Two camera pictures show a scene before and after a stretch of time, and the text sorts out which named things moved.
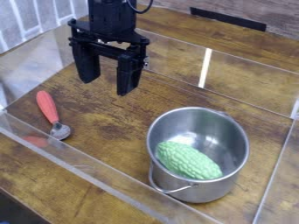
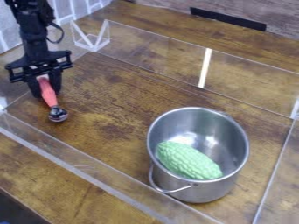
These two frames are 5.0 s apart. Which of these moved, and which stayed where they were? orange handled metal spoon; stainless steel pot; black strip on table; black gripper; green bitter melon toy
Moved: black gripper; orange handled metal spoon
Stayed: black strip on table; green bitter melon toy; stainless steel pot
